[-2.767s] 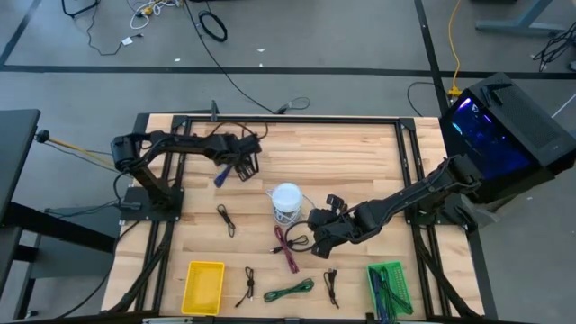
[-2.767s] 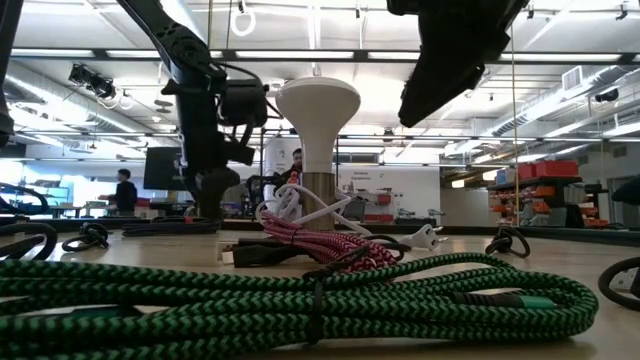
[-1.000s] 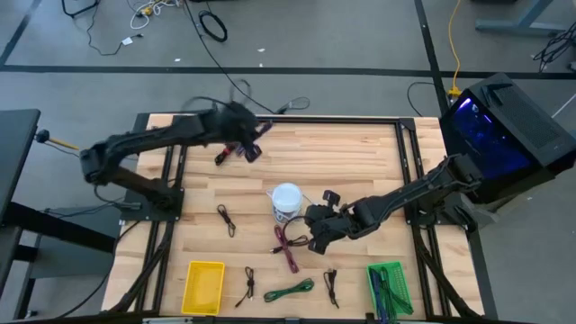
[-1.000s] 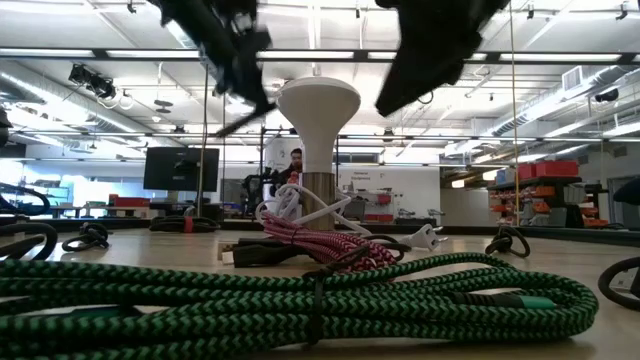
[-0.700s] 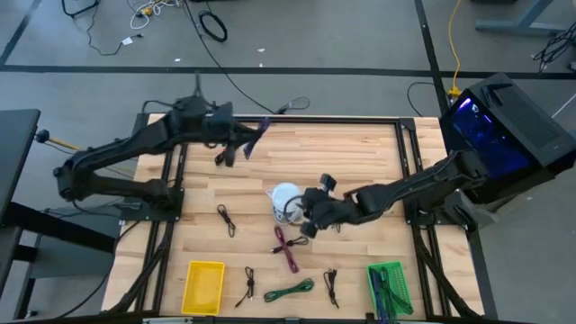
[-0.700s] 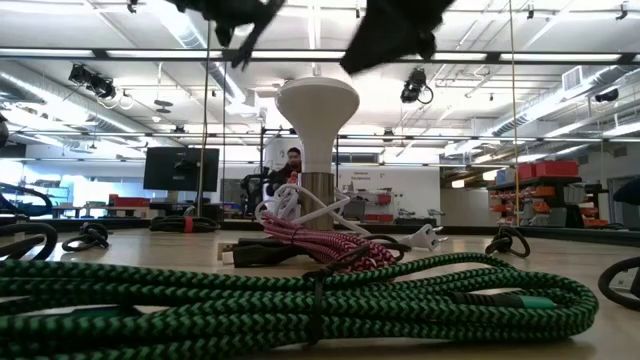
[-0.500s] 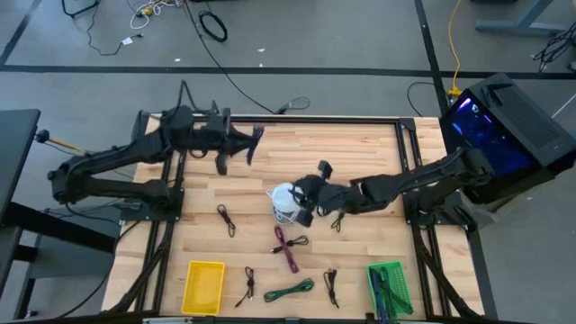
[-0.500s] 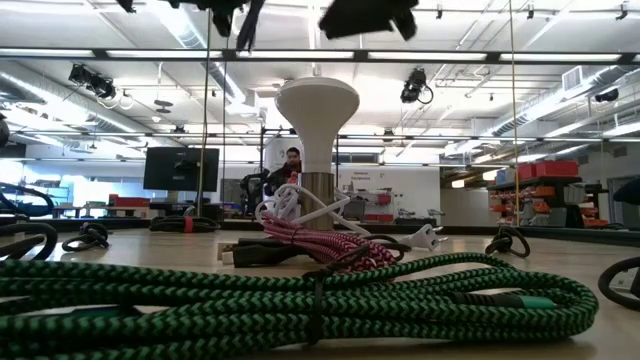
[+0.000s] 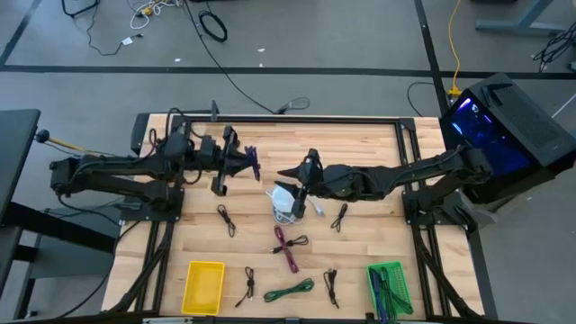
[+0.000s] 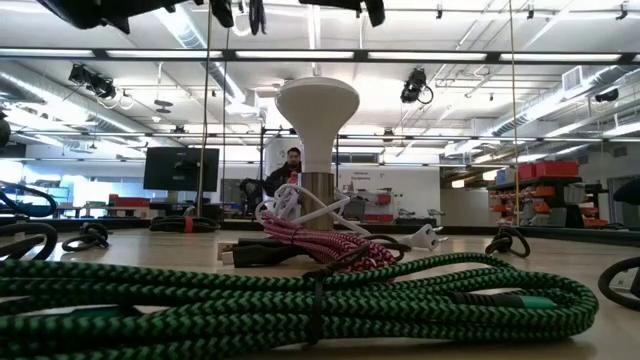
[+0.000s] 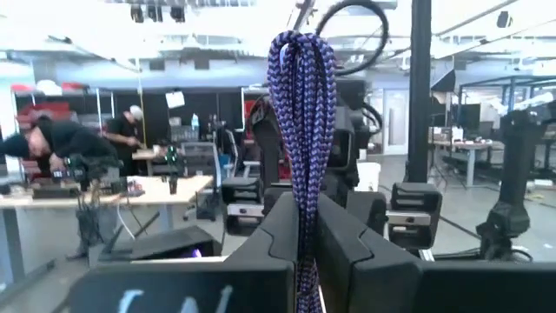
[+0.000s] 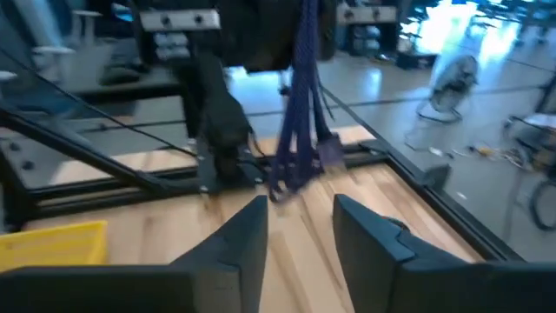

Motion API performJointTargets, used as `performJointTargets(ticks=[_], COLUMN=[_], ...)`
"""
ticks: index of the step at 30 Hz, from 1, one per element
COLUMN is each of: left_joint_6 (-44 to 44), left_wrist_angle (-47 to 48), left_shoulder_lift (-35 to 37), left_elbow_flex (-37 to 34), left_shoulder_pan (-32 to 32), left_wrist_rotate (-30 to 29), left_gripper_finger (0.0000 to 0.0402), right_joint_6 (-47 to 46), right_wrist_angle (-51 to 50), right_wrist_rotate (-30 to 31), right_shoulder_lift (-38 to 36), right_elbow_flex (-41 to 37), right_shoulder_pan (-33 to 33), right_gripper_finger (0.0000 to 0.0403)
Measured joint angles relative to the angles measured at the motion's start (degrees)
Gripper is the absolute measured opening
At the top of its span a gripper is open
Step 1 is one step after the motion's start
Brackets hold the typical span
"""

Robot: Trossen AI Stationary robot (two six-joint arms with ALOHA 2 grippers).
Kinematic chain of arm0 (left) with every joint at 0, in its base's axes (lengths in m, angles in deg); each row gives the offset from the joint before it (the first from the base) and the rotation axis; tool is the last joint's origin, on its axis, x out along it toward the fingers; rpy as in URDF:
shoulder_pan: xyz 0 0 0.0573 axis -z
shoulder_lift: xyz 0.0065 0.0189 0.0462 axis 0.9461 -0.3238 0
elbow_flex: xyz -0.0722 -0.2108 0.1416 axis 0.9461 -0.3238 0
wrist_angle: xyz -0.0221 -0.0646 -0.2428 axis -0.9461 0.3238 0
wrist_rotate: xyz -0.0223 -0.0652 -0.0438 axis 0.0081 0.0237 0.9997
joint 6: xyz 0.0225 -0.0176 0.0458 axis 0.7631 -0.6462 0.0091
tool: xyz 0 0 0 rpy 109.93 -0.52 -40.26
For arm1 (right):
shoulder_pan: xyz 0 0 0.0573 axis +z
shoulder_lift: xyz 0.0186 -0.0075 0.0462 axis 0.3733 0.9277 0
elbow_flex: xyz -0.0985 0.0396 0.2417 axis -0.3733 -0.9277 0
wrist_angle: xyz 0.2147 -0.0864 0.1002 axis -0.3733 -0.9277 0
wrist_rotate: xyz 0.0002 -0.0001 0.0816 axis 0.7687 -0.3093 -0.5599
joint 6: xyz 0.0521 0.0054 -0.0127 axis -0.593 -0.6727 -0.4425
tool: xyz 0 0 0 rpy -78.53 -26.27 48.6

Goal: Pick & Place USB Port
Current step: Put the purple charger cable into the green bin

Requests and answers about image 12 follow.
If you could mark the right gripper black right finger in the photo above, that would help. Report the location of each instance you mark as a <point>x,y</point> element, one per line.
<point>391,269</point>

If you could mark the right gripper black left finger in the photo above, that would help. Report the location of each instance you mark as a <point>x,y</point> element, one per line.
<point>195,278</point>

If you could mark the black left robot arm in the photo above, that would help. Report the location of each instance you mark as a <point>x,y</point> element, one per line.
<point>217,113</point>

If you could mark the yellow plastic basket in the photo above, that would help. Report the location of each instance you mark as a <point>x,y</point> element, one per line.
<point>52,245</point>

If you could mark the grey floor fan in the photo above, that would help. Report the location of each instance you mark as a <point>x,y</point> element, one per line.
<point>454,80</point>

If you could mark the white round stool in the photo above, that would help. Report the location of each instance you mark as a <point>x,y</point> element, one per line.
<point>54,50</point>

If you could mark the wheeled cart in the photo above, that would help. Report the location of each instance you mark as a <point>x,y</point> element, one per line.
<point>540,124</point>

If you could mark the black aluminium table frame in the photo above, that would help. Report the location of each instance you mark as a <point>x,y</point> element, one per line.
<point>87,154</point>

